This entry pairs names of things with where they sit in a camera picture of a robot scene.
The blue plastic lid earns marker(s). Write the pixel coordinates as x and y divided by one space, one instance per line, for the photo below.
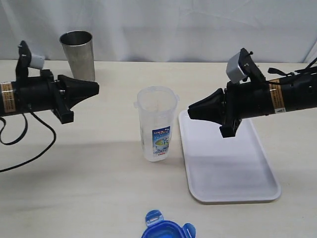
158 227

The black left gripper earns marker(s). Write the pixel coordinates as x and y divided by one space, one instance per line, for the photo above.
44 93

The white rectangular plastic tray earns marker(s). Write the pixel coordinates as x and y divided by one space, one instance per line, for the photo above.
226 170

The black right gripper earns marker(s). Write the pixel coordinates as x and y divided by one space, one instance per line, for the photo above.
241 101

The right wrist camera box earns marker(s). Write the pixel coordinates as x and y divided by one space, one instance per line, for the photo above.
241 67

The white fabric backdrop curtain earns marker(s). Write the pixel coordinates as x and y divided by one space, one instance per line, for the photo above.
166 30

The clear plastic tall container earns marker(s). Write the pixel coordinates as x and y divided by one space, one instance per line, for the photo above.
156 107

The stainless steel tumbler cup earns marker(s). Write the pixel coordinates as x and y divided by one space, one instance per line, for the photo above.
78 48

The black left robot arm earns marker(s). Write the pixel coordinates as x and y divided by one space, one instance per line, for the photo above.
7 100

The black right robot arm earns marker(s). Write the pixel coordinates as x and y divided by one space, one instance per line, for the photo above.
299 94

